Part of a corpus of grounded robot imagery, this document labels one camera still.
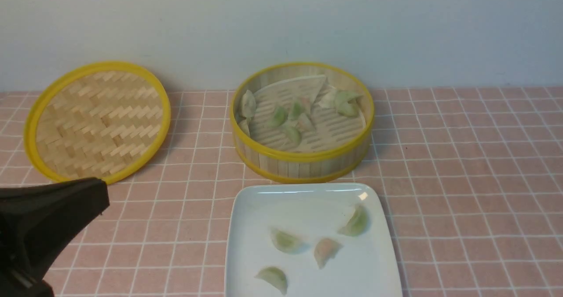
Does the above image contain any white square plate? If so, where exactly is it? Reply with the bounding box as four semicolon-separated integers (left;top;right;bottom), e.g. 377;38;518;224
224;183;403;297

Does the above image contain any bamboo steamer lid yellow rim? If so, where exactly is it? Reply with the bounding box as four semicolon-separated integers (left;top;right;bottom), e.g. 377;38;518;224
23;61;172;184

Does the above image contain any green dumpling front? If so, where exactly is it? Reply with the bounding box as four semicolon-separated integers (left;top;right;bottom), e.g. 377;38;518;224
270;228;304;254

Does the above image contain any pink dumpling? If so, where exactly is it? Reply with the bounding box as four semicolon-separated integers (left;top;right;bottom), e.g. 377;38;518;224
314;238;342;269

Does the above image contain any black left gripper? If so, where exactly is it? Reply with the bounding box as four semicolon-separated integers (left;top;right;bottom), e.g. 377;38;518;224
0;177;110;297

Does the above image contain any pale dumpling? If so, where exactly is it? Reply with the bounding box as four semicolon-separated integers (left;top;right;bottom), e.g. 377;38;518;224
255;266;289;296
297;113;316;132
239;90;256;119
238;119;251;137
318;88;339;109

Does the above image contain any green dumpling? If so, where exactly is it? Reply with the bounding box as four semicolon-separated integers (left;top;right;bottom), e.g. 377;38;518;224
282;125;302;147
267;105;287;128
334;90;362;118
287;100;304;121
270;228;304;254
337;204;370;237

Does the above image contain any bamboo steamer basket yellow rim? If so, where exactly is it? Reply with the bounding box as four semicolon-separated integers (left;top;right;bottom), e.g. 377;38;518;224
230;62;375;183

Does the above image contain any white steamer liner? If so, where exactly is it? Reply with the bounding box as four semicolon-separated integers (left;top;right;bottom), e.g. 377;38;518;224
248;75;366;153

